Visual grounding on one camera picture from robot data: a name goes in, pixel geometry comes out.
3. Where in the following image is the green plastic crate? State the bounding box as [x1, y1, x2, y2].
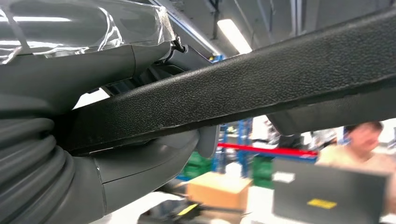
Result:
[182, 151, 215, 181]
[251, 155, 276, 190]

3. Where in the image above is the person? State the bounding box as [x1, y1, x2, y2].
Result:
[315, 121, 396, 217]

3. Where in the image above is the blue metal shelf rack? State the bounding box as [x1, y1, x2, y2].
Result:
[212, 117, 318, 180]

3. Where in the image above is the ceiling light strip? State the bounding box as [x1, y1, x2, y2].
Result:
[216, 18, 253, 56]

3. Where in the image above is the brown cardboard box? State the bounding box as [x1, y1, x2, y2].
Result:
[186, 171, 254, 213]

